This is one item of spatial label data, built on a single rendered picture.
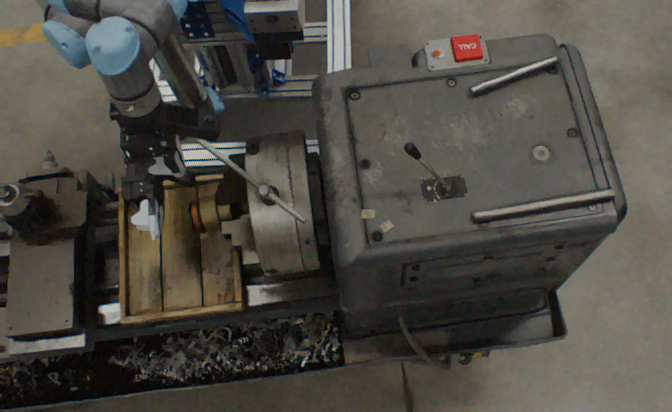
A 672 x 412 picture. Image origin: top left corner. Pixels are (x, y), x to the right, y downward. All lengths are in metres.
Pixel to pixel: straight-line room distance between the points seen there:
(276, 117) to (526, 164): 1.42
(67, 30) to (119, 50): 0.46
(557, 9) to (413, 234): 2.07
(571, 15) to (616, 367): 1.51
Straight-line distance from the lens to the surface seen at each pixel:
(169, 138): 1.20
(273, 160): 1.44
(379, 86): 1.49
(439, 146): 1.42
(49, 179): 1.89
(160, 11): 1.12
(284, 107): 2.69
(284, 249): 1.45
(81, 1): 1.18
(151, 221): 1.59
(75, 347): 1.78
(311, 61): 2.78
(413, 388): 2.55
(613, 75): 3.14
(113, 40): 1.05
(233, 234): 1.54
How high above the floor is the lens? 2.53
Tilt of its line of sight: 67 degrees down
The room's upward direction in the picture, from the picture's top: 7 degrees counter-clockwise
